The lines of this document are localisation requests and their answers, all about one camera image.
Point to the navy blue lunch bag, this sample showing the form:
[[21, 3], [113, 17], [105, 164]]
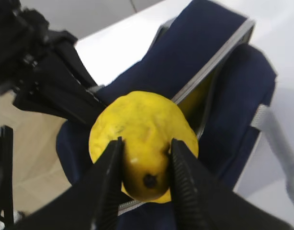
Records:
[[205, 38]]

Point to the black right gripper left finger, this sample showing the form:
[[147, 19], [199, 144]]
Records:
[[90, 204]]

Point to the yellow banana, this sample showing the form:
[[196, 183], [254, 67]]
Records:
[[193, 105]]

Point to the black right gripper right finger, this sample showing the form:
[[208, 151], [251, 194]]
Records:
[[200, 202]]

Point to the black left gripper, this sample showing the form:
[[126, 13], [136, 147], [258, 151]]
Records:
[[43, 68]]

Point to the yellow pear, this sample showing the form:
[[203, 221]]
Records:
[[147, 123]]

